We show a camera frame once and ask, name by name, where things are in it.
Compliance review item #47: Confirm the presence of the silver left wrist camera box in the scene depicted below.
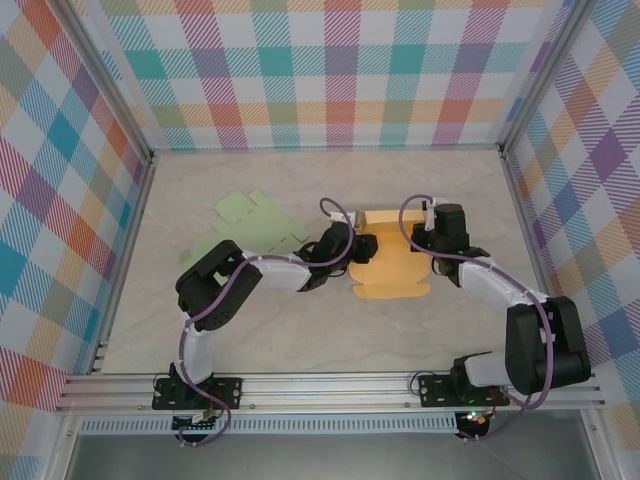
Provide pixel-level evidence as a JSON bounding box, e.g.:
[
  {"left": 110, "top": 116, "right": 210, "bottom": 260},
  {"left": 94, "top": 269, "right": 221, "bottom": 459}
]
[{"left": 327, "top": 208, "right": 362, "bottom": 234}]

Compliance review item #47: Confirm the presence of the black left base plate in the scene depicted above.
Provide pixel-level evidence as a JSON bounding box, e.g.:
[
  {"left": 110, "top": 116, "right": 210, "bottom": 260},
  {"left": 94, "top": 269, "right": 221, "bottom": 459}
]
[{"left": 151, "top": 377, "right": 245, "bottom": 412}]

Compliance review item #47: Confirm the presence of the thin aluminium wall rail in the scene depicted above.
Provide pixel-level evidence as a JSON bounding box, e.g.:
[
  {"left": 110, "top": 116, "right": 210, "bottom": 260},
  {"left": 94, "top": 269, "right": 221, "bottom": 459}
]
[{"left": 149, "top": 144, "right": 504, "bottom": 153}]

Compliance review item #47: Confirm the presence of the white slotted cable duct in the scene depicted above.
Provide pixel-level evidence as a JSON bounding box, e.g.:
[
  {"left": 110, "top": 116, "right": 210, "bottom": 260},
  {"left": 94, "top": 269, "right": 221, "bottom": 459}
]
[{"left": 78, "top": 417, "right": 460, "bottom": 436}]

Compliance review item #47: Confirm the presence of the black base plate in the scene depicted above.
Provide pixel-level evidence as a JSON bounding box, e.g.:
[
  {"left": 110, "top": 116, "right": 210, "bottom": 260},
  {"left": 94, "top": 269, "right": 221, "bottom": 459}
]
[
  {"left": 151, "top": 377, "right": 245, "bottom": 412},
  {"left": 417, "top": 374, "right": 512, "bottom": 409}
]

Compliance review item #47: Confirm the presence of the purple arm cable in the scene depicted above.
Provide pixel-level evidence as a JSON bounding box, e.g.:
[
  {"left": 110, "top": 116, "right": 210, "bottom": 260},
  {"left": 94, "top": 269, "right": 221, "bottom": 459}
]
[
  {"left": 398, "top": 192, "right": 557, "bottom": 444},
  {"left": 177, "top": 197, "right": 362, "bottom": 447}
]

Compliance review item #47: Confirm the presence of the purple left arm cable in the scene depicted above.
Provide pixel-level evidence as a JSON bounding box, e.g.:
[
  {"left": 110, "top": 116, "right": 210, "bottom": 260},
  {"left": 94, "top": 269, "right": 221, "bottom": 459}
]
[{"left": 177, "top": 197, "right": 362, "bottom": 447}]

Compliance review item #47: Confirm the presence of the left controller circuit board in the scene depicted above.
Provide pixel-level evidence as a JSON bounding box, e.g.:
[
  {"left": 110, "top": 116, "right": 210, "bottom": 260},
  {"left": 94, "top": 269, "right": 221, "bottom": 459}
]
[{"left": 171, "top": 410, "right": 225, "bottom": 432}]

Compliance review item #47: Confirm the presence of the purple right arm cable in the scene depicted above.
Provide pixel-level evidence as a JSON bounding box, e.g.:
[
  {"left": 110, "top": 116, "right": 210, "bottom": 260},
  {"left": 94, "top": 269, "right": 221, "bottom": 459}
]
[{"left": 398, "top": 192, "right": 557, "bottom": 444}]

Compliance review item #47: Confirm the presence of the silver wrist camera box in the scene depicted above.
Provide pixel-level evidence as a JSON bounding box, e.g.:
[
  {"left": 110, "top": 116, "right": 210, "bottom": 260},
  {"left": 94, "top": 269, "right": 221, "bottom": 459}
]
[
  {"left": 327, "top": 208, "right": 362, "bottom": 234},
  {"left": 421, "top": 197, "right": 451, "bottom": 231}
]

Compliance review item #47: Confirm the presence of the aluminium mounting rail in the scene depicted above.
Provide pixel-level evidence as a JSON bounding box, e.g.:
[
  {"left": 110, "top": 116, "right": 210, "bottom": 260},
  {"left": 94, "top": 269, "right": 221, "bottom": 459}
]
[{"left": 54, "top": 369, "right": 609, "bottom": 414}]

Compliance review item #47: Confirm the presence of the aluminium side rail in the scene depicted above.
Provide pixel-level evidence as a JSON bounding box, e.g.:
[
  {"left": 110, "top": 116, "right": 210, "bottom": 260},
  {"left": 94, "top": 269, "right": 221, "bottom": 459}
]
[
  {"left": 88, "top": 149, "right": 160, "bottom": 375},
  {"left": 498, "top": 148, "right": 576, "bottom": 370}
]

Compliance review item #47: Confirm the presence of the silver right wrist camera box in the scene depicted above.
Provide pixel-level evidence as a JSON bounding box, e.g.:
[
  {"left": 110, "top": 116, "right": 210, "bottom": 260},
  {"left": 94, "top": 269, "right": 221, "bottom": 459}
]
[{"left": 421, "top": 197, "right": 451, "bottom": 231}]

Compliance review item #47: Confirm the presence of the green paper box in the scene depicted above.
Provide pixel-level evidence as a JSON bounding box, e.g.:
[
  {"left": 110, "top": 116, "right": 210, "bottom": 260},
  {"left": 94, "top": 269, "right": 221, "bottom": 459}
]
[{"left": 178, "top": 188, "right": 314, "bottom": 269}]

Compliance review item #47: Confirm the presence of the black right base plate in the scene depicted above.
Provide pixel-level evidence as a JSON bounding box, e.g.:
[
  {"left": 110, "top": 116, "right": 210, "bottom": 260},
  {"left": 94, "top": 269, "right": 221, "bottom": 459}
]
[{"left": 417, "top": 374, "right": 512, "bottom": 409}]

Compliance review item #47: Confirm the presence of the controller circuit board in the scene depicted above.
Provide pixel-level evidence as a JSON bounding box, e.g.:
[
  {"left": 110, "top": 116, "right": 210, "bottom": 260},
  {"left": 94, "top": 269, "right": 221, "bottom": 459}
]
[
  {"left": 457, "top": 408, "right": 492, "bottom": 429},
  {"left": 171, "top": 410, "right": 225, "bottom": 432}
]

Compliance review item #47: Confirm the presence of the aluminium frame leg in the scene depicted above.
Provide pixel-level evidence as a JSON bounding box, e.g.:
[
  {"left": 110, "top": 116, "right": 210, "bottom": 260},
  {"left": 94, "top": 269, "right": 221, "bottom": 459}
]
[
  {"left": 579, "top": 407, "right": 621, "bottom": 480},
  {"left": 42, "top": 414, "right": 84, "bottom": 480}
]

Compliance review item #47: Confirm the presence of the grey metal shelf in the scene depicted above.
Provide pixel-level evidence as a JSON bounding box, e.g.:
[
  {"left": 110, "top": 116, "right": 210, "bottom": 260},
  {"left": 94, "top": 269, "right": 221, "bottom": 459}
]
[{"left": 64, "top": 432, "right": 601, "bottom": 480}]

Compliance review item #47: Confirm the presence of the right controller circuit board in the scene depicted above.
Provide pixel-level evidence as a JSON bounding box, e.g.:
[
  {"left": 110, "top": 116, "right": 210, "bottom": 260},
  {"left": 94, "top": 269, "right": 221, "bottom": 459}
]
[{"left": 457, "top": 408, "right": 492, "bottom": 429}]

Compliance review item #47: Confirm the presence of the aluminium frame post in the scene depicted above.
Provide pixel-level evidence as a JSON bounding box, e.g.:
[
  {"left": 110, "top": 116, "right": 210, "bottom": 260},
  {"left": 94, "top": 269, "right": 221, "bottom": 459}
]
[
  {"left": 498, "top": 0, "right": 597, "bottom": 157},
  {"left": 58, "top": 0, "right": 157, "bottom": 162}
]

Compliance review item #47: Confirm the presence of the orange paper box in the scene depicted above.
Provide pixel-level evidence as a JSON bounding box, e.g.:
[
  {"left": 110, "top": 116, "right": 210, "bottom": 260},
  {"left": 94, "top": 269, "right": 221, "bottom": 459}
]
[{"left": 348, "top": 208, "right": 434, "bottom": 301}]

